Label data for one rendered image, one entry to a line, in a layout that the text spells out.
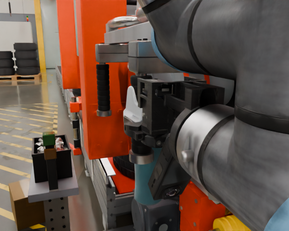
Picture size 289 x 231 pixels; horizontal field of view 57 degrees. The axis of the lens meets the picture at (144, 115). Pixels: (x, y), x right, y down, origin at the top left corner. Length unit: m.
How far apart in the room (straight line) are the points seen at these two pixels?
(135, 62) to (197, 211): 0.47
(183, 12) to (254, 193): 0.15
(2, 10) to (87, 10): 12.84
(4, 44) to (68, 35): 8.82
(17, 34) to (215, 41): 11.43
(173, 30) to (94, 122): 0.79
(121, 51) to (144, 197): 0.43
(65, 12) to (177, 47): 2.70
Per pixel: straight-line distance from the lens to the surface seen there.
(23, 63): 8.85
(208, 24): 0.20
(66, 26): 2.91
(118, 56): 0.75
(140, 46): 0.41
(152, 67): 0.42
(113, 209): 1.30
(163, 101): 0.31
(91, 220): 1.64
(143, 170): 0.79
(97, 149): 1.04
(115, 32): 0.67
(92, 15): 0.98
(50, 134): 0.94
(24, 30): 11.56
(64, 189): 1.03
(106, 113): 0.77
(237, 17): 0.17
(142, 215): 1.02
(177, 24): 0.24
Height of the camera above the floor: 0.94
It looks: 14 degrees down
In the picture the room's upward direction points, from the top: straight up
